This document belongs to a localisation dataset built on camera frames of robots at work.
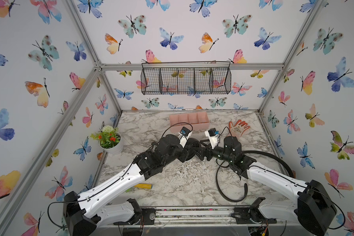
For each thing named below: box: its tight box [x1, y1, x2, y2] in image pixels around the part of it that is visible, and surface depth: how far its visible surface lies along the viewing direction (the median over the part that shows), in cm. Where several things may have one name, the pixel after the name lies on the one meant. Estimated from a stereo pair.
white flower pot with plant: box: [90, 124, 124, 155], surface depth 90 cm
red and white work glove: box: [228, 119, 251, 138], surface depth 110 cm
